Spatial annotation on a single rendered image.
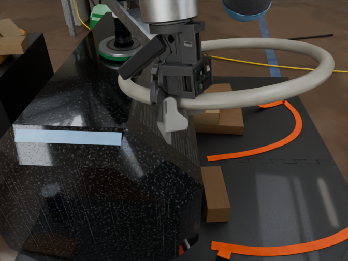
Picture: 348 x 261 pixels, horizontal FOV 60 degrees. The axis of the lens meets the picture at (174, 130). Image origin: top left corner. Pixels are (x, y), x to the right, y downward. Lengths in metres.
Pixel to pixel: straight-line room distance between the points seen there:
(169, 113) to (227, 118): 1.73
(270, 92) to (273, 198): 1.37
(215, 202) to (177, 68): 1.21
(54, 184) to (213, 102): 0.66
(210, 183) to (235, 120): 0.68
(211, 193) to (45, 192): 0.89
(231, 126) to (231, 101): 1.66
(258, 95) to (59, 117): 0.66
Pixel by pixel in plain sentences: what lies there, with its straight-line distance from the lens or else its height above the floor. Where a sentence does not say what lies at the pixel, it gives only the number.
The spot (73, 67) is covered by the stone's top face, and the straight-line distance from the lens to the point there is 1.29.
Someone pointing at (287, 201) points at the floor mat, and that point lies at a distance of 1.88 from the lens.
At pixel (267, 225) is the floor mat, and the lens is 1.75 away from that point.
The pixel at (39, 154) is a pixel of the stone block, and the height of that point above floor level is 0.79.
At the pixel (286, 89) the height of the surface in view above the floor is 1.14.
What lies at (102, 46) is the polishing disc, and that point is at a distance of 1.35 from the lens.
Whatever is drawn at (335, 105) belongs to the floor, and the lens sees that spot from 2.84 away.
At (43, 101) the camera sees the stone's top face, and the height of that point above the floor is 0.85.
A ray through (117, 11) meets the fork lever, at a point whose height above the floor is 1.07.
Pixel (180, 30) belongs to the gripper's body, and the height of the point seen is 1.24.
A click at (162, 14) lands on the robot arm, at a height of 1.26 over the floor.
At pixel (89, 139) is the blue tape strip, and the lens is 0.93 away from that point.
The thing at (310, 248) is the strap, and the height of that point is 0.02.
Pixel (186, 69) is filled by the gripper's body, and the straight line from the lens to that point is 0.47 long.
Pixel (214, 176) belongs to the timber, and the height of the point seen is 0.14.
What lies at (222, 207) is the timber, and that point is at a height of 0.13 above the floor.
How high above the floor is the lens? 1.41
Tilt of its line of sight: 39 degrees down
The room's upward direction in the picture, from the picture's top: straight up
